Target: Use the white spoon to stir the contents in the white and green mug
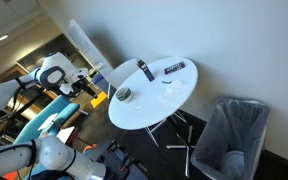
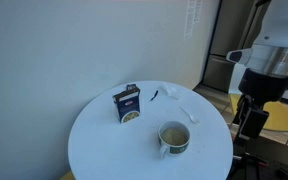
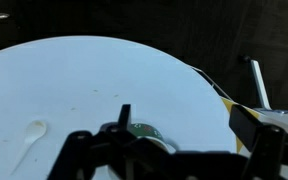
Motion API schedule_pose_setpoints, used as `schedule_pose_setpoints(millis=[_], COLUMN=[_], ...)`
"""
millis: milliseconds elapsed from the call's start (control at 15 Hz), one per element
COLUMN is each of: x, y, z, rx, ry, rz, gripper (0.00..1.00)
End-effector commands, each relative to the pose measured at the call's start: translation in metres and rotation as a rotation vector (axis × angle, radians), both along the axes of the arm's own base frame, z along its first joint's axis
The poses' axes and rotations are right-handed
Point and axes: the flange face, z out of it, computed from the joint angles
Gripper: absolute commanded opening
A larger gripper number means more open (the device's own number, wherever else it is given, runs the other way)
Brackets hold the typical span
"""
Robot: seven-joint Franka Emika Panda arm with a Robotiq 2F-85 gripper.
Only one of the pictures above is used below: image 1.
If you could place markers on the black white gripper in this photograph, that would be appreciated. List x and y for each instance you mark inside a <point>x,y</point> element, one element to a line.
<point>75,82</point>

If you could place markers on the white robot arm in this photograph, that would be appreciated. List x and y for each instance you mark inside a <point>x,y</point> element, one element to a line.
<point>56,73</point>

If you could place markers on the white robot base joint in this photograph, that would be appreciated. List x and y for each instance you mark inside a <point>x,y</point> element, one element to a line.
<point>53,154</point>

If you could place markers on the teal armchair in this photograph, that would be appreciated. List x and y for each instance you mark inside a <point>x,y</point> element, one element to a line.
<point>48,121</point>

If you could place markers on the white chair behind table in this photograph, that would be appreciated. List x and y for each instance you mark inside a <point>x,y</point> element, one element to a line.
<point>120,74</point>

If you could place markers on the blue pasta box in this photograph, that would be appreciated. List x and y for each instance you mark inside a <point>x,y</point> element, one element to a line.
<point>143,66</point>

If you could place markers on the round white table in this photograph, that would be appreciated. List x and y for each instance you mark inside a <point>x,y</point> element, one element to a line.
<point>153,101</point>

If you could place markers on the dark candy box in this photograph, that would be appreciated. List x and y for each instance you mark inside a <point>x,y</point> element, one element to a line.
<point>174,67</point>

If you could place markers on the grey trash bin with liner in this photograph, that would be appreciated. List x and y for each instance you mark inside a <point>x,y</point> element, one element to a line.
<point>231,142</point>

